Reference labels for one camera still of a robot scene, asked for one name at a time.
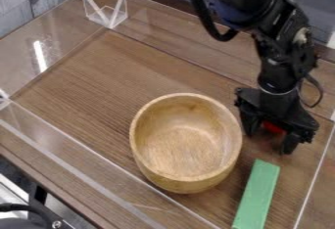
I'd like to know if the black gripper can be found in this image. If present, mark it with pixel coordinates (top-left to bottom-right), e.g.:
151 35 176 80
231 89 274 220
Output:
235 88 319 155

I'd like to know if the clear acrylic tray wall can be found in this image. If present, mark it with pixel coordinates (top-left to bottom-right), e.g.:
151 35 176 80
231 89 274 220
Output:
0 0 335 229

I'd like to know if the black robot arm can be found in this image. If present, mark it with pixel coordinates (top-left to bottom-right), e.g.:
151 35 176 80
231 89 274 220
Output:
190 0 319 155

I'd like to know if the black table leg clamp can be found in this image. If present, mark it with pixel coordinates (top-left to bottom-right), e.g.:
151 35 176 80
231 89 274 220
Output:
29 185 75 229

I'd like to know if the clear acrylic corner bracket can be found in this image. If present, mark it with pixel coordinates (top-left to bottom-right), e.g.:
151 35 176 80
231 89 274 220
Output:
83 0 128 29

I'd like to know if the green rectangular block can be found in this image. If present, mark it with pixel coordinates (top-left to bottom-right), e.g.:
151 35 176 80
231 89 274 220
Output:
232 160 280 229

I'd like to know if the red plush strawberry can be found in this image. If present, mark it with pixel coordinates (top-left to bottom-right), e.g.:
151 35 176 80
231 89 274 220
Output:
263 120 286 134

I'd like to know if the wooden bowl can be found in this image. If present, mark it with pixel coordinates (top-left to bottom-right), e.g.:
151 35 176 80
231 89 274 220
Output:
129 93 242 194

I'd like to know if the black cable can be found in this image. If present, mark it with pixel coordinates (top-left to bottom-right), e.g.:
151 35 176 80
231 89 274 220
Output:
0 203 44 222

